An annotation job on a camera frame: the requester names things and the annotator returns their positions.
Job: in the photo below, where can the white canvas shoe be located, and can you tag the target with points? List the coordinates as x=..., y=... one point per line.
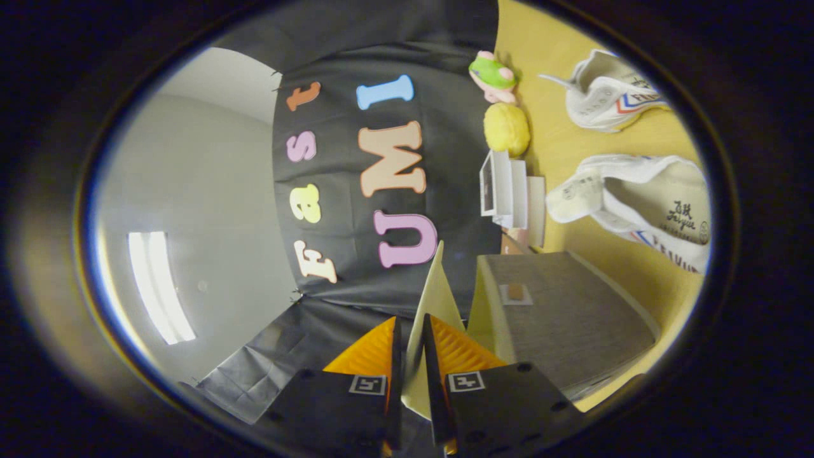
x=642, y=203
x=604, y=95

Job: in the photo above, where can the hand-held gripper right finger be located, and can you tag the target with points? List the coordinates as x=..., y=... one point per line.
x=502, y=407

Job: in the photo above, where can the black backdrop cloth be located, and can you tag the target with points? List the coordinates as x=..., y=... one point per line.
x=356, y=267

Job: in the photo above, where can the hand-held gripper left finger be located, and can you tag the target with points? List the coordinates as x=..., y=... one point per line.
x=331, y=407

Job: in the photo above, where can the small white box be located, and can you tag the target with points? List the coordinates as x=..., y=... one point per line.
x=507, y=187

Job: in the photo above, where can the grey and cream storage box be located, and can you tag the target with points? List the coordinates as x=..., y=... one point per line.
x=566, y=318

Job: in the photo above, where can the yellow round plush toy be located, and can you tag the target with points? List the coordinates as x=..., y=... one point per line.
x=507, y=129

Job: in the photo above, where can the green and pink plush toy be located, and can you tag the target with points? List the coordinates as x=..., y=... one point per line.
x=495, y=76

